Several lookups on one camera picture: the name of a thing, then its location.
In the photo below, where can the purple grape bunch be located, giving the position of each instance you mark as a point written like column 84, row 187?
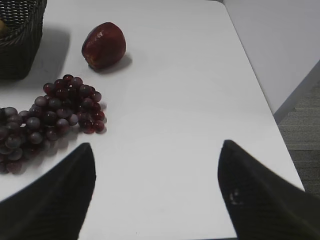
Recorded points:
column 66, row 103

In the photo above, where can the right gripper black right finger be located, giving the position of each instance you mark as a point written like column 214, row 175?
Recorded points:
column 261, row 204

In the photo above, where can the red apple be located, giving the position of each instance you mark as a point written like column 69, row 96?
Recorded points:
column 104, row 46

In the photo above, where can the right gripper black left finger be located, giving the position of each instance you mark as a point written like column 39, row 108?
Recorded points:
column 54, row 206

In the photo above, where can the black woven basket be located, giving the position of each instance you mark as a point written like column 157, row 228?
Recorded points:
column 20, row 43

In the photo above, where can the orange yellow mango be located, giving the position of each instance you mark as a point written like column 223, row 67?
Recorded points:
column 3, row 29

